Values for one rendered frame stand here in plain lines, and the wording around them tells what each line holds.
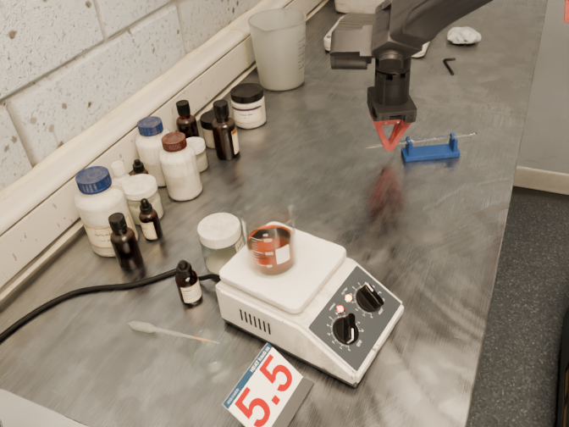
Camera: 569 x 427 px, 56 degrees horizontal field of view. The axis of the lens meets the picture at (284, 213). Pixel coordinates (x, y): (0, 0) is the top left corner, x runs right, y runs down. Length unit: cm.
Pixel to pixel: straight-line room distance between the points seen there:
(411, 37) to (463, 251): 31
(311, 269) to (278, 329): 8
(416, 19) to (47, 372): 64
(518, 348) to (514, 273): 31
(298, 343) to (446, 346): 18
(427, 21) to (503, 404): 109
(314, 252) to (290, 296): 8
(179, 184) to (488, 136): 58
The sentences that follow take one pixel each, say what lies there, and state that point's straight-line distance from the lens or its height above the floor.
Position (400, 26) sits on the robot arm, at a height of 103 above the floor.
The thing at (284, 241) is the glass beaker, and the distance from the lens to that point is 61.
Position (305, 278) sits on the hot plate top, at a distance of 64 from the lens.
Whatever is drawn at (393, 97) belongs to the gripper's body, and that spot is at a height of 89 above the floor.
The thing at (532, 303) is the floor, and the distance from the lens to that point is 184.
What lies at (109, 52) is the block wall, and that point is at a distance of 102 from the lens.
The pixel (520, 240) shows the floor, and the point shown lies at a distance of 205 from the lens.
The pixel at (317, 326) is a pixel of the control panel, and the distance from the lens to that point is 63.
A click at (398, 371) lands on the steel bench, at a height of 75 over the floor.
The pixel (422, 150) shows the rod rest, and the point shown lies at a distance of 102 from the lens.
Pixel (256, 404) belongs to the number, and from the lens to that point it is 62.
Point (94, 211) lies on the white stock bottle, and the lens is 81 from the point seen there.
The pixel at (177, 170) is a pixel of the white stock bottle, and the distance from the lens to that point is 90.
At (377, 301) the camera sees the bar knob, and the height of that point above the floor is 81.
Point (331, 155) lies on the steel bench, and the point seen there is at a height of 75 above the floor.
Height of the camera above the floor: 129
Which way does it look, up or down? 38 degrees down
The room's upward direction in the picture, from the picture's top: 5 degrees counter-clockwise
